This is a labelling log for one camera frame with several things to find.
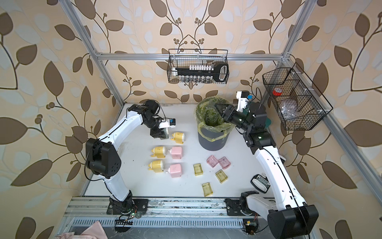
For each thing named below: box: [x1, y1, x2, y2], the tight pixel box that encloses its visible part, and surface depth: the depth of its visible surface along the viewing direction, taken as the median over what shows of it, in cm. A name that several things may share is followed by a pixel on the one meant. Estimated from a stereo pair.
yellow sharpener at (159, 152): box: [150, 146, 166, 159], surface depth 89 cm
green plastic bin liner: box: [194, 96, 236, 142], surface depth 80 cm
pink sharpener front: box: [165, 163, 183, 179], surface depth 82 cm
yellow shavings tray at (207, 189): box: [201, 182, 213, 197], surface depth 82 cm
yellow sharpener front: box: [147, 160, 164, 173], surface depth 84 cm
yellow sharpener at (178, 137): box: [170, 131, 186, 145], surface depth 96 cm
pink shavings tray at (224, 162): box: [217, 156, 231, 170], surface depth 91 cm
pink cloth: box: [55, 220, 109, 239], surface depth 69 cm
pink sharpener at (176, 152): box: [169, 146, 183, 160], surface depth 89 cm
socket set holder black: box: [172, 62, 230, 84], surface depth 86 cm
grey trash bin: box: [197, 127, 230, 151], surface depth 80 cm
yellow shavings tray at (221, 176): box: [214, 169, 228, 184], surface depth 85 cm
